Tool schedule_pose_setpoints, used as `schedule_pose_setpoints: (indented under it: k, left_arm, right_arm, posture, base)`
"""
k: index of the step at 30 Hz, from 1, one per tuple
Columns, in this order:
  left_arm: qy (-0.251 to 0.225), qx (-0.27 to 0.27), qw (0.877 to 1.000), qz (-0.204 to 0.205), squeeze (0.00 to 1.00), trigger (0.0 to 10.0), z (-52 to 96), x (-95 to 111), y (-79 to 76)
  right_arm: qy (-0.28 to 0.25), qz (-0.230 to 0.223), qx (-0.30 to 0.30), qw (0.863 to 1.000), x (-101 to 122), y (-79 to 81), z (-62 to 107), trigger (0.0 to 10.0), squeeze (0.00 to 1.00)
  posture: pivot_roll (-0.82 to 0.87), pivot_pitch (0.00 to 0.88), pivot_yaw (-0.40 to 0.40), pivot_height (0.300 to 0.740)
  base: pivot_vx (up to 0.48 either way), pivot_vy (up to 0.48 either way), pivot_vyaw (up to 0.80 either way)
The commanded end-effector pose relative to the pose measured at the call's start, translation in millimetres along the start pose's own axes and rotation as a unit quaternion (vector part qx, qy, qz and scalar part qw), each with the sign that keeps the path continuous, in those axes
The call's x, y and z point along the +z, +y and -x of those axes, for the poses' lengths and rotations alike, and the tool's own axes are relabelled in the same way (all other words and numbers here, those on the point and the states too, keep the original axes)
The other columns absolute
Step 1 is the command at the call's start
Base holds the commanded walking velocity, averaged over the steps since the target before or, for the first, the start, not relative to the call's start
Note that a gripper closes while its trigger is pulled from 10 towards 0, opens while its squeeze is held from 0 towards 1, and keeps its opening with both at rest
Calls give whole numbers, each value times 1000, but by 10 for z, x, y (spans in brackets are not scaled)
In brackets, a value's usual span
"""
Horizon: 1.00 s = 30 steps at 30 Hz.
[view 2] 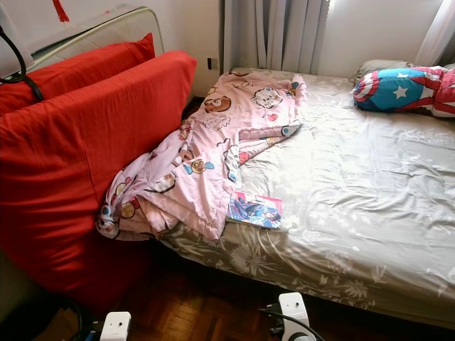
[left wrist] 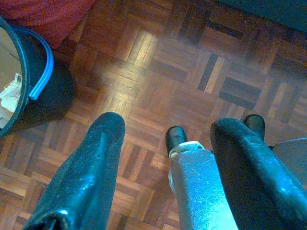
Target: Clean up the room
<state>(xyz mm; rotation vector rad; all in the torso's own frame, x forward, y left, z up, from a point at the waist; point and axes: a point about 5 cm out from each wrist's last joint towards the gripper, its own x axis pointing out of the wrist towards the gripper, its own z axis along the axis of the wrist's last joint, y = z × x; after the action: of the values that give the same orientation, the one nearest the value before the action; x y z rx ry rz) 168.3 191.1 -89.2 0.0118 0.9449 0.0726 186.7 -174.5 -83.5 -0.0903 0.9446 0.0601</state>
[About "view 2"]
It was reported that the black looped cable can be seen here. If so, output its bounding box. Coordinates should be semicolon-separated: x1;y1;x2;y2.
0;27;45;102

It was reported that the white sheer curtain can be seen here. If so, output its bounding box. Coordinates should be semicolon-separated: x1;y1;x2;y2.
414;0;455;68

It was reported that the grey pillow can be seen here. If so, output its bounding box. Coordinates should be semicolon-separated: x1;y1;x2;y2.
354;59;414;82

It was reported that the grey floral bed sheet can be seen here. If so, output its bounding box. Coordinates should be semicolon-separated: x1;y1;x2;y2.
156;67;455;329

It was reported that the grey curtain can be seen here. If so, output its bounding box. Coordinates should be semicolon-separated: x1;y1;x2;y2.
220;0;330;77

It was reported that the colourful comic book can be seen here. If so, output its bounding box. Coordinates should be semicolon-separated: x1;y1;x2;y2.
226;190;285;231

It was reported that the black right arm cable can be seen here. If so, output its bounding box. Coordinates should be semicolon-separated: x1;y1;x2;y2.
259;304;328;341

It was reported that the red hanging tassel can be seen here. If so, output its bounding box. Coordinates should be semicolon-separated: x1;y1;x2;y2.
52;0;70;23

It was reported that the blue red star shield pillow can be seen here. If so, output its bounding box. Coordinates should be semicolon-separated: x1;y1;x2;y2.
353;66;455;119

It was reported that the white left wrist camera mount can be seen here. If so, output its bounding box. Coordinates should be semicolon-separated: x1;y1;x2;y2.
100;311;132;341

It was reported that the pink cartoon print blanket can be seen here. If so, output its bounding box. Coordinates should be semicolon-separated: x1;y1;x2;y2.
96;71;308;242

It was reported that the brown cardboard piece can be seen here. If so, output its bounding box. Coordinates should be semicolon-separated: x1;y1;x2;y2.
43;313;79;341

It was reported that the red fabric cushion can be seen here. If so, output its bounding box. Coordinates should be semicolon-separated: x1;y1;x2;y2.
0;50;198;313
0;33;157;118

